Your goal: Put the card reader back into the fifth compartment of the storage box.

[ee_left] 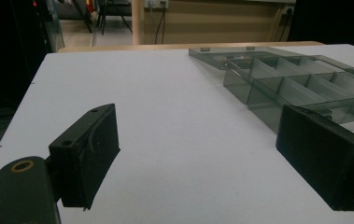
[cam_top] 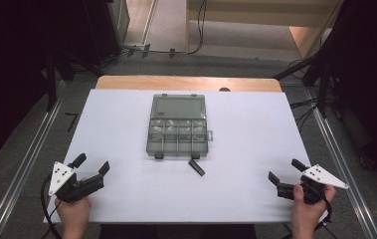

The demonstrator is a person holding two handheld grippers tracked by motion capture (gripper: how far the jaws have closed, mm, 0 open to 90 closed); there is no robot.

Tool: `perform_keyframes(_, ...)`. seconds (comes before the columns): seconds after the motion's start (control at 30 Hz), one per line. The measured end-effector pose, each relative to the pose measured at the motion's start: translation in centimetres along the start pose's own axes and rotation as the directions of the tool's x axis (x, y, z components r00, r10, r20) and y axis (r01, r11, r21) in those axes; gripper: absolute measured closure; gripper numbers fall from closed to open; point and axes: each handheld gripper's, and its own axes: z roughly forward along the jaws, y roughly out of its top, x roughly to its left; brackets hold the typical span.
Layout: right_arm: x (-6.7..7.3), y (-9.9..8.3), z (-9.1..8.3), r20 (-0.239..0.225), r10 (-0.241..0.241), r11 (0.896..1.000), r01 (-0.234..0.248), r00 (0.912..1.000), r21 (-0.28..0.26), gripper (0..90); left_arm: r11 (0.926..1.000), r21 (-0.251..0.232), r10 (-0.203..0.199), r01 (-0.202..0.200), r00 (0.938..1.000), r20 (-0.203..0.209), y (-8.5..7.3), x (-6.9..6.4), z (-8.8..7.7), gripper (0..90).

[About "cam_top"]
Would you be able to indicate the group of small white parts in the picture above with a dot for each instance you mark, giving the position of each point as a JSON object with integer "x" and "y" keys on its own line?
{"x": 185, "y": 129}

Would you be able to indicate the black curtain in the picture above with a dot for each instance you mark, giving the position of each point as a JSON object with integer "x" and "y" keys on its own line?
{"x": 10, "y": 66}
{"x": 368, "y": 66}

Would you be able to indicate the clear plastic compartment box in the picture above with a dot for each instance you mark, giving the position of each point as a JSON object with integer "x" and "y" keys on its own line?
{"x": 177, "y": 139}

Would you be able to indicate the small black bar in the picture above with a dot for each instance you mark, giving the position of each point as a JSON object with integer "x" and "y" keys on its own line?
{"x": 196, "y": 167}

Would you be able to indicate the wooden table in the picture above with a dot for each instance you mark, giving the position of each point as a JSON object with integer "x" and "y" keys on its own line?
{"x": 176, "y": 83}

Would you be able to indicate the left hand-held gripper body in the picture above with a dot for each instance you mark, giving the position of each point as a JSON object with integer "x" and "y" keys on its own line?
{"x": 60, "y": 176}

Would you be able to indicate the beige wooden furniture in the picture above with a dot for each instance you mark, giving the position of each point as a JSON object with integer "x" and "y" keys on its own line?
{"x": 259, "y": 13}

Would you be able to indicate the metal floor rail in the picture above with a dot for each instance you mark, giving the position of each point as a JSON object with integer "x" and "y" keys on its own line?
{"x": 343, "y": 169}
{"x": 27, "y": 167}

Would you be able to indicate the black metal stand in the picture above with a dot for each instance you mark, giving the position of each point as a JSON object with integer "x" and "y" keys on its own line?
{"x": 323, "y": 89}
{"x": 51, "y": 86}

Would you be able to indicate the person's left hand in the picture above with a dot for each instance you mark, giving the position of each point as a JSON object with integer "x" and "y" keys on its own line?
{"x": 73, "y": 212}

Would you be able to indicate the small dark knob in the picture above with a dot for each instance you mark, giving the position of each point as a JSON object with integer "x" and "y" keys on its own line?
{"x": 224, "y": 89}

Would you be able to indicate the white board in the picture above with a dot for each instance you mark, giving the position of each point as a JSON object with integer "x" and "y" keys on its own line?
{"x": 242, "y": 149}

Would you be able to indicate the person's right hand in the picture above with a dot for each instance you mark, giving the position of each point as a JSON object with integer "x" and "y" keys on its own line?
{"x": 303, "y": 212}

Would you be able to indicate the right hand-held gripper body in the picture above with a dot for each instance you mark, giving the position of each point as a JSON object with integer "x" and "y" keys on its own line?
{"x": 322, "y": 177}

